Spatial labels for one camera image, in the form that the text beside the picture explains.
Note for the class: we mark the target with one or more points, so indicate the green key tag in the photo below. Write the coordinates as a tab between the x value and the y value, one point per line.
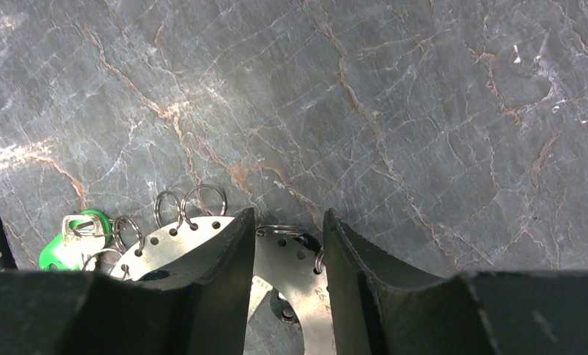
76	247

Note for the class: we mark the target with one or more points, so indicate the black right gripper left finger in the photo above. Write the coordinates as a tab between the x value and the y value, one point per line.
197	304

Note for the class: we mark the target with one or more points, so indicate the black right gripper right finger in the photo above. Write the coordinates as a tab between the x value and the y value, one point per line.
382	305

